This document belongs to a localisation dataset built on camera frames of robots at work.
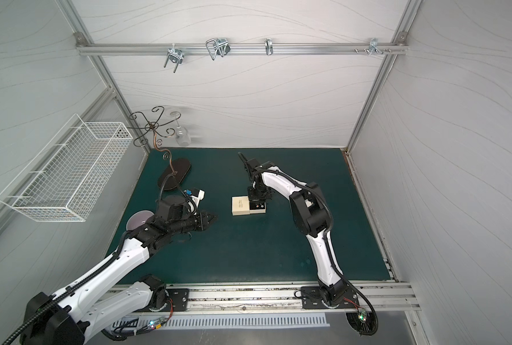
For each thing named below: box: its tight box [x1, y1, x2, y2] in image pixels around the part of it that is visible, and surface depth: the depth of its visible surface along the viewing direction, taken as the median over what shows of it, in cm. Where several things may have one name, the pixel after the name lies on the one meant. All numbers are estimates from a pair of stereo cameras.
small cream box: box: [231, 195, 267, 216], surface depth 97 cm
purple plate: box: [125, 209, 155, 231], surface depth 90 cm
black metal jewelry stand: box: [128, 106, 191, 192], surface depth 92 cm
